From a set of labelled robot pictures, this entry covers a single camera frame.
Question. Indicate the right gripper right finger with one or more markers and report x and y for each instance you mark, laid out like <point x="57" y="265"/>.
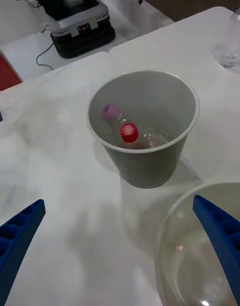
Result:
<point x="222" y="236"/>

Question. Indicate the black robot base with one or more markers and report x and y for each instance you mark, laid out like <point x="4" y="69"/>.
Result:
<point x="82" y="41"/>

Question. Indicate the grey plastic bin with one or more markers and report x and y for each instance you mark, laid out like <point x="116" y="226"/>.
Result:
<point x="150" y="166"/>

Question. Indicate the red-capped plastic bottle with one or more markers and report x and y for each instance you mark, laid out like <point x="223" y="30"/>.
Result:
<point x="129" y="132"/>

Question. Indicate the clear empty plastic bottle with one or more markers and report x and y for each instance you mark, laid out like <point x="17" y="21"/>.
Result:
<point x="231" y="49"/>

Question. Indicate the red panel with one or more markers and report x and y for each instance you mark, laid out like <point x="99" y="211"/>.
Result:
<point x="7" y="74"/>

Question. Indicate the pink-capped clear bottle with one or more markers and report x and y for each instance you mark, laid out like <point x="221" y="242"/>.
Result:
<point x="110" y="112"/>

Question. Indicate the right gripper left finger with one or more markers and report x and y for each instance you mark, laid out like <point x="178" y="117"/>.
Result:
<point x="17" y="246"/>

